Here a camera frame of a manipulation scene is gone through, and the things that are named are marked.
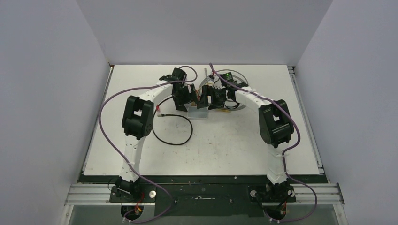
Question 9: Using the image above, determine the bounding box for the aluminium rail frame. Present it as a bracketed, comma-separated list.
[64, 183, 344, 206]

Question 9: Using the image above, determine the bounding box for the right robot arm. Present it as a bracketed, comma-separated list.
[196, 73, 297, 202]

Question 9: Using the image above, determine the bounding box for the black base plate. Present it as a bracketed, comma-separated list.
[79, 175, 328, 220]

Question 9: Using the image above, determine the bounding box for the black ethernet cable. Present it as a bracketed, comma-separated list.
[152, 95, 194, 146]

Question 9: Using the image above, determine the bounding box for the grey ethernet cable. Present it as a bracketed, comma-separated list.
[199, 67, 249, 111]

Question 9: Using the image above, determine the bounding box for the white network switch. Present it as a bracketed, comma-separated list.
[187, 106, 208, 120]

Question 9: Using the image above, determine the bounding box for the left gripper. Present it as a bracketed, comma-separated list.
[172, 84, 198, 112]

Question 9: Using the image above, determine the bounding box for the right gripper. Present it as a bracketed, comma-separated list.
[197, 85, 226, 110]

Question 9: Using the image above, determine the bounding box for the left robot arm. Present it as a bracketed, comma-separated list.
[115, 67, 197, 202]

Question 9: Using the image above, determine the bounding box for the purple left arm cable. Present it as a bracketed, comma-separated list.
[97, 65, 199, 224]

